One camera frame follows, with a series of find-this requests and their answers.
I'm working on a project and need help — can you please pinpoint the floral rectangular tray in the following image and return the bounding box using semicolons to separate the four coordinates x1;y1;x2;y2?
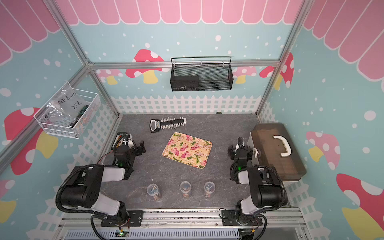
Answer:
162;132;213;169

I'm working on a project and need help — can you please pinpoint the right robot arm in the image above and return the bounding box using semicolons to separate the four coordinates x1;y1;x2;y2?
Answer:
219;137;288;226

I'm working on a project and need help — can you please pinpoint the brown plastic toolbox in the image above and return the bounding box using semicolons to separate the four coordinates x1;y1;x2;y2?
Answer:
247;123;307;182

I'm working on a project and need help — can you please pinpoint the black wire mesh basket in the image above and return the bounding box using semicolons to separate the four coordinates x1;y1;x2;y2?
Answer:
171;56;234;91

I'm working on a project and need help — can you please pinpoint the black socket holder rail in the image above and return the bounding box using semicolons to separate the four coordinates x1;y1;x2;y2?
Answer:
150;117;187;133

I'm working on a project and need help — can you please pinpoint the black box in basket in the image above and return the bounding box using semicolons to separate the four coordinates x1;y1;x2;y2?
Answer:
170;76;200;92

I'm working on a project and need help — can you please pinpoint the clear plastic zip bag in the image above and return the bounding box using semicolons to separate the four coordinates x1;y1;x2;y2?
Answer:
44;83;88;127

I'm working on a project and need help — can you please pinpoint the clear candy jar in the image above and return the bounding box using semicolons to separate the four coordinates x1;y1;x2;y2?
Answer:
204;181;216;198
180;181;192;198
147;184;162;201

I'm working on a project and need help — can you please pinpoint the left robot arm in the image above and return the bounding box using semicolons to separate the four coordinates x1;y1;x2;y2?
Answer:
55;134;146;226

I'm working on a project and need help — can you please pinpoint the white wire basket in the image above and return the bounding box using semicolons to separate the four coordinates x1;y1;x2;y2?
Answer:
34;82;101;139

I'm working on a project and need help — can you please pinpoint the green tool in basket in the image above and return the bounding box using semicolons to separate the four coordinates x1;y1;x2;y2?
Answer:
68;105;89;128

